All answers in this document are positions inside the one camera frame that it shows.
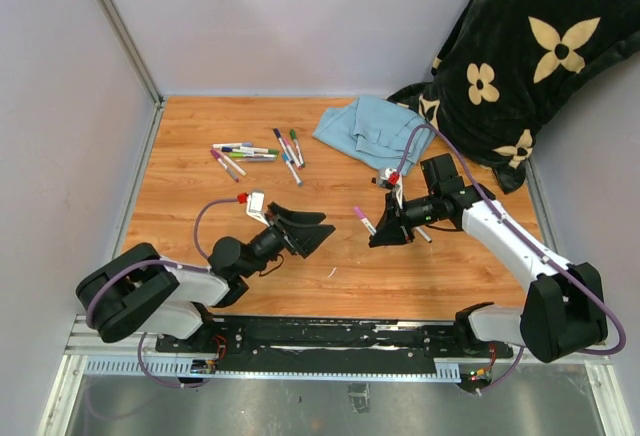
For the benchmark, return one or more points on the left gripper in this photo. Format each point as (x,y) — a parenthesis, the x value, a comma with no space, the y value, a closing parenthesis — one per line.
(287,227)

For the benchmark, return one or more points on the dark blue cap marker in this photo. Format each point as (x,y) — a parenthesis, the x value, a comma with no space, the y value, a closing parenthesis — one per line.
(281,142)

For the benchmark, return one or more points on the black floral blanket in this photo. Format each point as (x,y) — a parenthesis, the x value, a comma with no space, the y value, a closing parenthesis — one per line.
(509,66)

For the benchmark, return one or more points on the light green marker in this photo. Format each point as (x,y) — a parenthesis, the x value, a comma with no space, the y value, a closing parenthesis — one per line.
(239,155)

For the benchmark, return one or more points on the light blue cap marker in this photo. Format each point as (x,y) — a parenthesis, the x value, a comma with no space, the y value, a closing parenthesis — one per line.
(292,170)

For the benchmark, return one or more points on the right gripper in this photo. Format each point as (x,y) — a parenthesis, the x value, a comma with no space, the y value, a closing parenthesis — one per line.
(393,227)

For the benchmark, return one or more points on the lavender marker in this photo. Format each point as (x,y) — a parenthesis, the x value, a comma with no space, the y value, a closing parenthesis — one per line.
(256,159)

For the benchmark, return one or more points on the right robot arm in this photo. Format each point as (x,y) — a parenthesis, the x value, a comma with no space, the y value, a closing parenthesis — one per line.
(562,313)

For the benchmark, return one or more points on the pink marker pen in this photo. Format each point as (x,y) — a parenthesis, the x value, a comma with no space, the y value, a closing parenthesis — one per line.
(365,220)

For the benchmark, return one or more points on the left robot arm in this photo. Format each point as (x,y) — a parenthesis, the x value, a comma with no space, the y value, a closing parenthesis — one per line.
(142,290)

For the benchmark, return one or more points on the magenta cap marker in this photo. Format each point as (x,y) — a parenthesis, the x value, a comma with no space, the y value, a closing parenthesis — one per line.
(232,169)

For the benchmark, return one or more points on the red pink cap marker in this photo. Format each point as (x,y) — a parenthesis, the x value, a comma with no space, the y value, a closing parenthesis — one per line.
(293,154)

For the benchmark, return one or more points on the aluminium corner post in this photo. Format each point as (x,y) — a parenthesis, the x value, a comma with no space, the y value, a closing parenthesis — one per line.
(122,34)

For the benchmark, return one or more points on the light blue cloth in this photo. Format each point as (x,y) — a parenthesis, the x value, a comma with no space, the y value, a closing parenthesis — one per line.
(375,132)

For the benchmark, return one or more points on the green cap marker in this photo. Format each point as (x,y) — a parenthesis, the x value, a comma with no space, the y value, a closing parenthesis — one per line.
(296,143)

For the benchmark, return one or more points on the black marker pen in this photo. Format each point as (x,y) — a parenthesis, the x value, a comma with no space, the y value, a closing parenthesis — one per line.
(423,234)

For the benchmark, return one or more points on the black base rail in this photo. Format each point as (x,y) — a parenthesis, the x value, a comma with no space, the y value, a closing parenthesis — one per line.
(328,346)

